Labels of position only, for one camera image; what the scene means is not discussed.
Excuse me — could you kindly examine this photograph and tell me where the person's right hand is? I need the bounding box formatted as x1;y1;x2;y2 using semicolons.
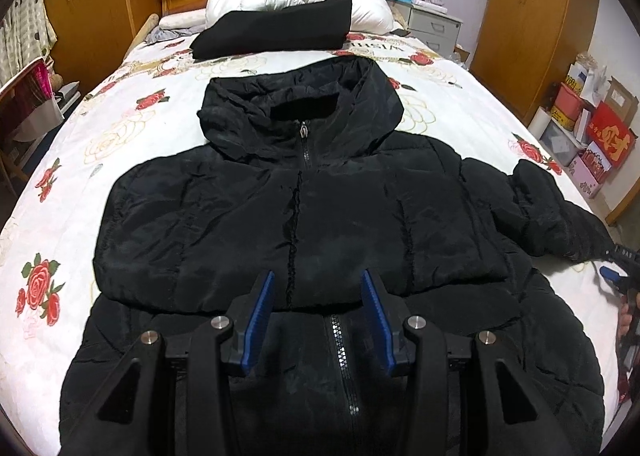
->
617;303;637;343

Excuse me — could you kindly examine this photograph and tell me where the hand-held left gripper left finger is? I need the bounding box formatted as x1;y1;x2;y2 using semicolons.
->
60;270;277;456

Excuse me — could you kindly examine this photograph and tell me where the patterned curtain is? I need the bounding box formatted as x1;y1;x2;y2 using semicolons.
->
0;0;58;82

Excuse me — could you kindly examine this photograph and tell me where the pale pink pillow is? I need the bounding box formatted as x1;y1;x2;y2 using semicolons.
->
159;11;207;32

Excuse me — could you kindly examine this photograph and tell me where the wooden wardrobe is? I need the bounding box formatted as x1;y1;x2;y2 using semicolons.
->
470;0;601;122
42;0;163;87

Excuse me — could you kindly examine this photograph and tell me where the black hooded puffer jacket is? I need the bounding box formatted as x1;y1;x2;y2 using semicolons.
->
60;56;618;456

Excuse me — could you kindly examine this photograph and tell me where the white floral blanket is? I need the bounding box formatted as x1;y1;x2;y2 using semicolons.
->
0;31;626;456

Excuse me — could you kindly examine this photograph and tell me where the pile of cardboard boxes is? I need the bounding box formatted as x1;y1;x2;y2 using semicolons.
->
527;51;640;202

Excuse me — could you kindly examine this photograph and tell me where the folded black garment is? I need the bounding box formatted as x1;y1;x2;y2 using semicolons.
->
190;0;353;61

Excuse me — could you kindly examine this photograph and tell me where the wooden chair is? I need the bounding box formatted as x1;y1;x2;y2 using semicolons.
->
0;58;66;197

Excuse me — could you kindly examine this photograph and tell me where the grey crumpled cloth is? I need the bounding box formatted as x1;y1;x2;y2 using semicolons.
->
145;27;201;46

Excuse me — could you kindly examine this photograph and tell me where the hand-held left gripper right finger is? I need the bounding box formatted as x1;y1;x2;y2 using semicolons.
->
361;268;576;456

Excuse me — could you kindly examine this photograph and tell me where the grey drawer nightstand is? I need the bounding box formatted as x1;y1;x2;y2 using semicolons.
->
400;1;463;59

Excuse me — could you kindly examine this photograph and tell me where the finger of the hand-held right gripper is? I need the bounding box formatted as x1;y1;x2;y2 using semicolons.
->
598;263;628;296

